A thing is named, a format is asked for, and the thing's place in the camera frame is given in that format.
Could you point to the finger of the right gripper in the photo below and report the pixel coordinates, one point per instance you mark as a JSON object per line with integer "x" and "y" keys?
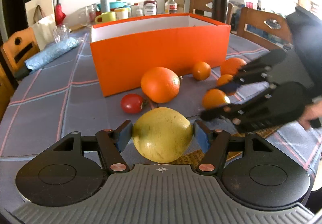
{"x": 254, "y": 71}
{"x": 253, "y": 111}

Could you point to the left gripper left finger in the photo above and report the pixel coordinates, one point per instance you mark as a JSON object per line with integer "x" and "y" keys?
{"x": 111, "y": 143}

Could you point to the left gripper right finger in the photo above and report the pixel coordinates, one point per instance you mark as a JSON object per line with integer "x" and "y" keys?
{"x": 213, "y": 143}

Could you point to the yellow pomelo fruit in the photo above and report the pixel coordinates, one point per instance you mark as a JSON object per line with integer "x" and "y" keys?
{"x": 162, "y": 135}

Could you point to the large orange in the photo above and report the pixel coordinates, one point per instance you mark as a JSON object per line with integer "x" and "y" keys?
{"x": 160, "y": 84}

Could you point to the person right hand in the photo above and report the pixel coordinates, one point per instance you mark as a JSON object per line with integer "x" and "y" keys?
{"x": 311, "y": 112}

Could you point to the woven bamboo placemat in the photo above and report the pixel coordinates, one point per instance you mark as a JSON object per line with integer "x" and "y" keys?
{"x": 194, "y": 158}

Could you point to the medium orange far right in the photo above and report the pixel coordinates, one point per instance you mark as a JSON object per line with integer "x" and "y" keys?
{"x": 231, "y": 66}

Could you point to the small tangerine front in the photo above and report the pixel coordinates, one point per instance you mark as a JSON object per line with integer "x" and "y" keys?
{"x": 214, "y": 98}

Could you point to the small tangerine middle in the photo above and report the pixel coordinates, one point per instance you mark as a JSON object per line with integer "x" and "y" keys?
{"x": 224, "y": 79}

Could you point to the red tomato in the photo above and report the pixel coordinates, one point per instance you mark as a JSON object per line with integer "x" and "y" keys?
{"x": 132, "y": 103}

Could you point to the wooden chair right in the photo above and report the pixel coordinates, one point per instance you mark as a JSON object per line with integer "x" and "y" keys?
{"x": 271, "y": 23}

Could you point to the wooden chair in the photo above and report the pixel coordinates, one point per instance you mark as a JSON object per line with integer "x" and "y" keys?
{"x": 271, "y": 23}
{"x": 20, "y": 46}

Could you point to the small tangerine near box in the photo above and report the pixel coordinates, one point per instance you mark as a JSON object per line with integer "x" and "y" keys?
{"x": 201, "y": 71}

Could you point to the checked blue tablecloth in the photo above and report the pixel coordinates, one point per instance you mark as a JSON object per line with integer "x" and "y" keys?
{"x": 66, "y": 96}

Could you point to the black thermos bottle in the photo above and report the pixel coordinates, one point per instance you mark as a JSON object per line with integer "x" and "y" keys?
{"x": 219, "y": 10}

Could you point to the wooden chair far end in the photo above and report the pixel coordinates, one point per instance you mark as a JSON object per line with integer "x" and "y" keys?
{"x": 203, "y": 5}

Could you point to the orange cardboard box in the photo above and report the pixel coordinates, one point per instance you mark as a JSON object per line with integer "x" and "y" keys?
{"x": 123, "y": 50}

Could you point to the clear medicine bottle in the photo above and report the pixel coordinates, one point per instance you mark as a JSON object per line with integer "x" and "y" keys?
{"x": 170, "y": 7}

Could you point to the blue plastic bag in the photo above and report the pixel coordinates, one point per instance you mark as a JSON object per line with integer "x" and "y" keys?
{"x": 50, "y": 53}

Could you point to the glass cup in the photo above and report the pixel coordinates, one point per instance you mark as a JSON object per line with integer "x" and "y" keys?
{"x": 60, "y": 33}

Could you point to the yellow green mug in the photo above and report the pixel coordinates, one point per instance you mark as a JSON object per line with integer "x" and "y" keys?
{"x": 105, "y": 17}

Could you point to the white yellow lid container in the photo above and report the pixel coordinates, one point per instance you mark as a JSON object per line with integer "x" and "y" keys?
{"x": 121, "y": 13}

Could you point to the wooden chair left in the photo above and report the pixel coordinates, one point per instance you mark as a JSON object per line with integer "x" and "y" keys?
{"x": 20, "y": 46}

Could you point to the red folded umbrella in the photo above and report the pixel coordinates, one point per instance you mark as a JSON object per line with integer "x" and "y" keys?
{"x": 59, "y": 14}

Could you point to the blue grey tumbler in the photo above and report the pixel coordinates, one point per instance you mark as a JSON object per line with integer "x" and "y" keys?
{"x": 104, "y": 6}

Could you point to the white paper bag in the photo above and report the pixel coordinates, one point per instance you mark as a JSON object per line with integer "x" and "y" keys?
{"x": 41, "y": 18}

